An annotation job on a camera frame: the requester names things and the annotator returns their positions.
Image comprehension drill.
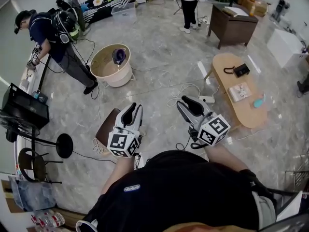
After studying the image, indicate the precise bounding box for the dark wooden cabinet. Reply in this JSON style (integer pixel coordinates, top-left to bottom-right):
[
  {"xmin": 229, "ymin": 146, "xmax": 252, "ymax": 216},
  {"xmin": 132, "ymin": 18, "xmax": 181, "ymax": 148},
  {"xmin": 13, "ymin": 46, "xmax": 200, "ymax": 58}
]
[{"xmin": 208, "ymin": 2, "xmax": 259, "ymax": 50}]

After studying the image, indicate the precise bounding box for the person's right forearm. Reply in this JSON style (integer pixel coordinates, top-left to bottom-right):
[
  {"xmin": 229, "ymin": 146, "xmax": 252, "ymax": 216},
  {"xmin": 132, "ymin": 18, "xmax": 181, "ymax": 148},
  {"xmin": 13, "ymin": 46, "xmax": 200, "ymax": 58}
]
[{"xmin": 206, "ymin": 143, "xmax": 249, "ymax": 173}]

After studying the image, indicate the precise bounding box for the black corded telephone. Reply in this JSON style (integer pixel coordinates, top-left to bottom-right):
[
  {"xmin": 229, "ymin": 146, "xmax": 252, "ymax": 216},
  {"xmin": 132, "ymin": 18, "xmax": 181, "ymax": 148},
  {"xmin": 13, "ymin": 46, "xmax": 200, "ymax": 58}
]
[{"xmin": 223, "ymin": 63, "xmax": 251, "ymax": 78}]

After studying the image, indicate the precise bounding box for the clear storage box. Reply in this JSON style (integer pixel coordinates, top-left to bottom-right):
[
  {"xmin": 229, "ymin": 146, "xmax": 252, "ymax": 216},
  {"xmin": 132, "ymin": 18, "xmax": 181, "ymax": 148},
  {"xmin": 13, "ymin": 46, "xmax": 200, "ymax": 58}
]
[{"xmin": 111, "ymin": 1, "xmax": 137, "ymax": 25}]

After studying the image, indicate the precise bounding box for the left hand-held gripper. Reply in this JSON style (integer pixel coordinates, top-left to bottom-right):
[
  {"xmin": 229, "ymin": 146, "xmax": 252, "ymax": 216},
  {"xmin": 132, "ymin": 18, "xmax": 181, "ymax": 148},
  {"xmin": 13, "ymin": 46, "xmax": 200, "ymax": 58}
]
[{"xmin": 107, "ymin": 102, "xmax": 143, "ymax": 158}]

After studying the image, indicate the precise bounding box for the brown cardboard box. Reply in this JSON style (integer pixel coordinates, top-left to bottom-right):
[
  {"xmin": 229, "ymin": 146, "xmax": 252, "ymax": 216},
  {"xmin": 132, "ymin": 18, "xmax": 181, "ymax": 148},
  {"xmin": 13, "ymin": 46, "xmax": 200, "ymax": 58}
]
[{"xmin": 238, "ymin": 0, "xmax": 269, "ymax": 18}]

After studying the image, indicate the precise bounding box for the flattened cardboard sheet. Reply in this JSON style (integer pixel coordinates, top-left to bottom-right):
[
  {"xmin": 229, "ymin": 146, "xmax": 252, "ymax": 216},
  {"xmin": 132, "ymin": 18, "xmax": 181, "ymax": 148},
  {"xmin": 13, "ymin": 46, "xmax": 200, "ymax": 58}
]
[{"xmin": 1, "ymin": 179, "xmax": 25, "ymax": 214}]

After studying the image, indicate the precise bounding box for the white floor cable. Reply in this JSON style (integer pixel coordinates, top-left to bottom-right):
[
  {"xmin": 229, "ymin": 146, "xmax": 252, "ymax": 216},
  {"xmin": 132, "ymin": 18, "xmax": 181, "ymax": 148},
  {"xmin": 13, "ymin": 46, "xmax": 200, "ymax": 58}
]
[{"xmin": 131, "ymin": 66, "xmax": 219, "ymax": 108}]

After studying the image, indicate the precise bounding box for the wooden slat bench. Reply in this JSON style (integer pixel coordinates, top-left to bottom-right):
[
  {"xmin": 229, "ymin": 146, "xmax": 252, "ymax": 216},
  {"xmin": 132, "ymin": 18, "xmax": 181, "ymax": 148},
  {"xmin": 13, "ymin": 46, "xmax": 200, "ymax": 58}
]
[{"xmin": 52, "ymin": 208, "xmax": 88, "ymax": 227}]

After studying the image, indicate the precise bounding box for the grey fabric strap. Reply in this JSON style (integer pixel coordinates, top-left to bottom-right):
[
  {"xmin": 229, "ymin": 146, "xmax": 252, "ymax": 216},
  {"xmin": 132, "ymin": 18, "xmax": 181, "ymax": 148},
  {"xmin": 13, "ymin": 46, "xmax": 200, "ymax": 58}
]
[{"xmin": 252, "ymin": 191, "xmax": 277, "ymax": 229}]

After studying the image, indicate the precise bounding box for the plastic-wrapped bundle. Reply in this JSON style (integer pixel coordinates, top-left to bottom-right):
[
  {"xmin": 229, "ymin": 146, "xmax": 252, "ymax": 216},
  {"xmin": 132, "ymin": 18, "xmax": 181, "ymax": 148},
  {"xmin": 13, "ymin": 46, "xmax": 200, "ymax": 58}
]
[{"xmin": 8, "ymin": 175, "xmax": 58, "ymax": 212}]

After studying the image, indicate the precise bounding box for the purple round container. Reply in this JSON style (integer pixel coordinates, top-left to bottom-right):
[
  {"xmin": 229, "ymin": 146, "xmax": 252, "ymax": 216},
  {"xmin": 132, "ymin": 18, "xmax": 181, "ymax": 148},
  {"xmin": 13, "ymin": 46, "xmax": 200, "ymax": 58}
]
[{"xmin": 112, "ymin": 47, "xmax": 126, "ymax": 65}]

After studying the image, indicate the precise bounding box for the black floor fan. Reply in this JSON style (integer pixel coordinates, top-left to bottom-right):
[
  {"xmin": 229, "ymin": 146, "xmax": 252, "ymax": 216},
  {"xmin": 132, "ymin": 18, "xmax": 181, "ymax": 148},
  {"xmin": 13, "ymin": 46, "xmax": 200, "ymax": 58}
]
[{"xmin": 0, "ymin": 112, "xmax": 74, "ymax": 159}]

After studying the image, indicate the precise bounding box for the black white striped couch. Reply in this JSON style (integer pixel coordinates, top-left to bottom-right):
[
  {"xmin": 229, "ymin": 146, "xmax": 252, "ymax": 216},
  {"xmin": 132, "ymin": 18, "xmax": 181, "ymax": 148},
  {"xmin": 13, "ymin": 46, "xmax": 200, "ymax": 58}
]
[{"xmin": 81, "ymin": 0, "xmax": 136, "ymax": 24}]

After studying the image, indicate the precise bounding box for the person's black t-shirt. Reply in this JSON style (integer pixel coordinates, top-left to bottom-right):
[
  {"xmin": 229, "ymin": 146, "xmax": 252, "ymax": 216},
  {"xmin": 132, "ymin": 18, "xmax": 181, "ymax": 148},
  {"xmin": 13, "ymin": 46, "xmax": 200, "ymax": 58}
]
[{"xmin": 76, "ymin": 150, "xmax": 277, "ymax": 232}]

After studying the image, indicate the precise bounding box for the steel frame sink table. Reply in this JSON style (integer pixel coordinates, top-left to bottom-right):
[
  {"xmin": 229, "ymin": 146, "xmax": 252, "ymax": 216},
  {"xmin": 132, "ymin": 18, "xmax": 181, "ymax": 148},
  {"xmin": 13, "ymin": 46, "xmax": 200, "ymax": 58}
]
[{"xmin": 284, "ymin": 151, "xmax": 309, "ymax": 190}]

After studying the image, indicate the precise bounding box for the brown seat wooden chair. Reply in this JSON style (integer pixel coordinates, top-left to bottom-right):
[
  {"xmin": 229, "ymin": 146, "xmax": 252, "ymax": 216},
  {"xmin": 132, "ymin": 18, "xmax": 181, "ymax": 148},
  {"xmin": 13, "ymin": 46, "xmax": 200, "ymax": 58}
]
[{"xmin": 96, "ymin": 108, "xmax": 121, "ymax": 152}]

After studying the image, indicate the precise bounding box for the dark wicker chair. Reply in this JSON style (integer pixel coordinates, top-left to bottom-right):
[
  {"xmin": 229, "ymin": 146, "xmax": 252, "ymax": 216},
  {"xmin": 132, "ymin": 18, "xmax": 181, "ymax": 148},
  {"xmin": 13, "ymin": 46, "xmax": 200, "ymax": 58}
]
[{"xmin": 18, "ymin": 147, "xmax": 64, "ymax": 185}]

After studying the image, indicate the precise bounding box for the black glass cabinet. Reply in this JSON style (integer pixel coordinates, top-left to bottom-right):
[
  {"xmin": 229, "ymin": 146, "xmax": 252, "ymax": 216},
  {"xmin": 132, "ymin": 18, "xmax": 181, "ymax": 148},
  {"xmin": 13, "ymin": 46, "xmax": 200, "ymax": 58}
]
[{"xmin": 1, "ymin": 83, "xmax": 50, "ymax": 130}]

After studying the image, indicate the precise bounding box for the large clear water jug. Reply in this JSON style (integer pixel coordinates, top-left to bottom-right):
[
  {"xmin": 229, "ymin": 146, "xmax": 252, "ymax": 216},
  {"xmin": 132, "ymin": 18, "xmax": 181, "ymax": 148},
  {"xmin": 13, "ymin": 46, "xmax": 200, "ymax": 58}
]
[{"xmin": 31, "ymin": 209, "xmax": 66, "ymax": 229}]

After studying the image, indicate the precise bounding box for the beige round tub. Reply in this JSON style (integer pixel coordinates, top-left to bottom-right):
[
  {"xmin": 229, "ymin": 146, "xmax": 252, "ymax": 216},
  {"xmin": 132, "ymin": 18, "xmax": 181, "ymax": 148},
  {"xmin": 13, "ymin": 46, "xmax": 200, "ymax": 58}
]
[{"xmin": 89, "ymin": 43, "xmax": 133, "ymax": 88}]

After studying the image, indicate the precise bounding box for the magazine with cover photos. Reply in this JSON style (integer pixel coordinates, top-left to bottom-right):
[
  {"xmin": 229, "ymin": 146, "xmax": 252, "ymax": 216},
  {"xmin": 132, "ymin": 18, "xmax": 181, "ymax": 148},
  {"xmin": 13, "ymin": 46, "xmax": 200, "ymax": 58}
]
[{"xmin": 228, "ymin": 82, "xmax": 253, "ymax": 103}]

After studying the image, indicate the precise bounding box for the teal spray bottle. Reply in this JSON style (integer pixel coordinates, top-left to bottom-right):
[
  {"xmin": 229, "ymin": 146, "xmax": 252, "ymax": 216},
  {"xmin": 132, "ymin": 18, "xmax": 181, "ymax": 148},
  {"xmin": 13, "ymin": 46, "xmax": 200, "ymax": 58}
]
[{"xmin": 253, "ymin": 93, "xmax": 267, "ymax": 108}]

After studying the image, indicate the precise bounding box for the light wooden oval table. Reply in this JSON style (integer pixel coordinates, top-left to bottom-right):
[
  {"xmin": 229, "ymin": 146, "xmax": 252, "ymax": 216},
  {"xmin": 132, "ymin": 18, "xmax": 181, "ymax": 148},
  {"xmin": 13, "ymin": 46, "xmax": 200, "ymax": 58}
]
[{"xmin": 204, "ymin": 53, "xmax": 268, "ymax": 129}]

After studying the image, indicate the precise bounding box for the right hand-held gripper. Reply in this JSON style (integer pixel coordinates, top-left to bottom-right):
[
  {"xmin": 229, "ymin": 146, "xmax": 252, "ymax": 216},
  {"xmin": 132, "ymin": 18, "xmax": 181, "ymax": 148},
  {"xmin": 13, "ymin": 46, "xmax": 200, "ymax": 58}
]
[{"xmin": 176, "ymin": 95, "xmax": 231, "ymax": 146}]

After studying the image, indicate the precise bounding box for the person's left forearm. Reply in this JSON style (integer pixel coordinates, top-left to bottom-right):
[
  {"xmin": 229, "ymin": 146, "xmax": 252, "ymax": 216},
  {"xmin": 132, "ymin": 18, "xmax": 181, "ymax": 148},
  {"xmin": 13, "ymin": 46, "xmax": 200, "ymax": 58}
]
[{"xmin": 100, "ymin": 153, "xmax": 136, "ymax": 195}]

